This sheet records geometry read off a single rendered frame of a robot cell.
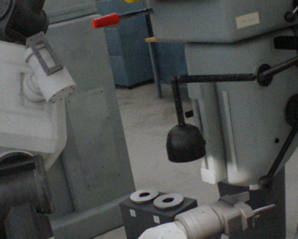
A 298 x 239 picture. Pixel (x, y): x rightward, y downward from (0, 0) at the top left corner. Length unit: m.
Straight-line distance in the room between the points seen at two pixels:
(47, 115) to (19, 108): 0.06
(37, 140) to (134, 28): 7.46
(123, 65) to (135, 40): 0.44
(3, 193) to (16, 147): 0.11
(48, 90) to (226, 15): 0.36
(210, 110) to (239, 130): 0.07
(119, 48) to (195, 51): 7.35
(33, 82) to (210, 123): 0.36
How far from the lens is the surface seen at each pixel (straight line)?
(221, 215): 1.14
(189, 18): 1.00
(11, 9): 1.17
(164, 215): 1.51
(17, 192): 1.00
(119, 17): 1.04
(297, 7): 1.03
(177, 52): 8.32
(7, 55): 1.14
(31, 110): 1.09
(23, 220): 1.00
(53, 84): 1.01
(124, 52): 8.38
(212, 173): 1.08
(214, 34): 0.96
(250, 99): 1.02
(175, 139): 0.96
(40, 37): 1.03
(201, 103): 1.03
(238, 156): 1.06
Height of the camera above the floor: 1.78
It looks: 15 degrees down
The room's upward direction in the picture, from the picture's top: 11 degrees counter-clockwise
